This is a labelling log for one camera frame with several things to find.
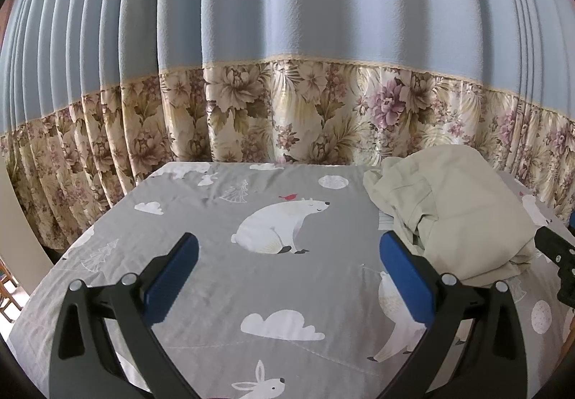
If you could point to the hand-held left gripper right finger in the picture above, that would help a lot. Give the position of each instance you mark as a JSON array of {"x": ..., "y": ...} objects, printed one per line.
[{"x": 404, "y": 278}]

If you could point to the beige hooded jacket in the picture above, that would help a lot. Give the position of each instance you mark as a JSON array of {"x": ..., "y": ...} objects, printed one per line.
[{"x": 467, "y": 219}]

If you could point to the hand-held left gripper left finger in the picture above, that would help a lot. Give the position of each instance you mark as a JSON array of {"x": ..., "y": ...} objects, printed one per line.
[{"x": 173, "y": 278}]

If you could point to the grey animal print bed sheet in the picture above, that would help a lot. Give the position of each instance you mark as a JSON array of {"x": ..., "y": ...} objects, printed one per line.
[{"x": 202, "y": 224}]

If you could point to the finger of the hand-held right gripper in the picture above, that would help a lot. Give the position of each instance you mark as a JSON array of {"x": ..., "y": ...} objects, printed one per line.
[{"x": 555, "y": 246}]

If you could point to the wooden chair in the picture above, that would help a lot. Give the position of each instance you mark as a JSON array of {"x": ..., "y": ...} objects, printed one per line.
[{"x": 6, "y": 291}]

